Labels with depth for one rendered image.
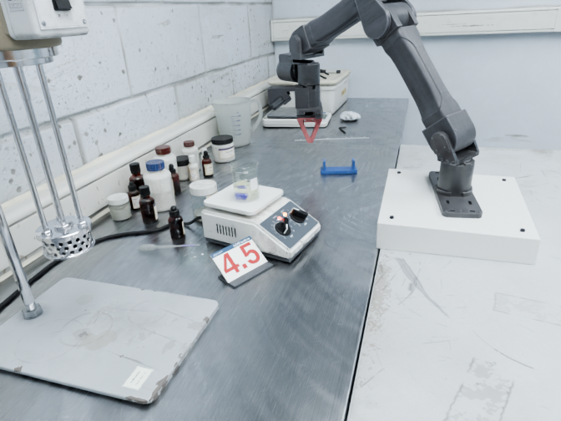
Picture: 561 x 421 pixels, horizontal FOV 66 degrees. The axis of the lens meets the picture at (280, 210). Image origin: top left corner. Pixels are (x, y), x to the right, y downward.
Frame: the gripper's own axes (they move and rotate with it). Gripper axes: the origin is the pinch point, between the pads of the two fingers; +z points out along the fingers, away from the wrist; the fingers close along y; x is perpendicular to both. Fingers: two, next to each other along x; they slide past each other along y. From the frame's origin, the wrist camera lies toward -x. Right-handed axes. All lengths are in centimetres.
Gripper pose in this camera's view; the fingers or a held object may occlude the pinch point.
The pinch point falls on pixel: (310, 139)
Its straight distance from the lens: 118.3
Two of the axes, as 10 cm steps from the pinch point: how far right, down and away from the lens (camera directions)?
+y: -0.5, 4.2, -9.0
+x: 10.0, -0.2, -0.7
